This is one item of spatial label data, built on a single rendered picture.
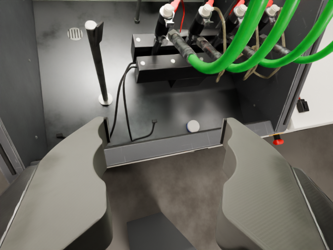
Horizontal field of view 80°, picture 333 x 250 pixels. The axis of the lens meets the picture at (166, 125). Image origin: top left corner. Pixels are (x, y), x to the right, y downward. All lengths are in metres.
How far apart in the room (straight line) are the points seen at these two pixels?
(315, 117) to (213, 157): 0.99
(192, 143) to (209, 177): 1.07
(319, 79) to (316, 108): 0.10
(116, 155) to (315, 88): 0.61
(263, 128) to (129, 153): 0.38
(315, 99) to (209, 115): 0.31
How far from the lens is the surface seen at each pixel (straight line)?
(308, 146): 2.17
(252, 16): 0.21
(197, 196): 1.55
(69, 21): 0.77
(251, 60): 0.33
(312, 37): 0.37
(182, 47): 0.34
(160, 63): 0.53
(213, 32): 0.61
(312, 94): 0.74
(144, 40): 0.55
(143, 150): 0.49
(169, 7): 0.43
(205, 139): 0.53
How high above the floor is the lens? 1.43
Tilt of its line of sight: 72 degrees down
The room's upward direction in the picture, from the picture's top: 48 degrees clockwise
